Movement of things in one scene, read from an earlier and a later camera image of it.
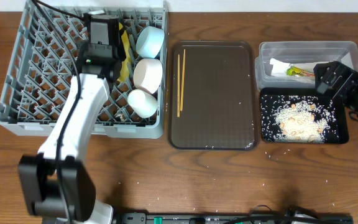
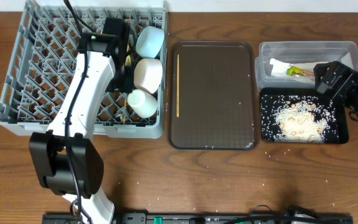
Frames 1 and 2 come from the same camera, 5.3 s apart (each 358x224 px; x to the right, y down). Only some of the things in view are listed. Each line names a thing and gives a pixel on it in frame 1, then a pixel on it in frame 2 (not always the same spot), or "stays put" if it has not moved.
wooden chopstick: [181, 91] → [125, 109]
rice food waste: [298, 119] stays put
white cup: [143, 104] stays put
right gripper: [351, 78] stays put
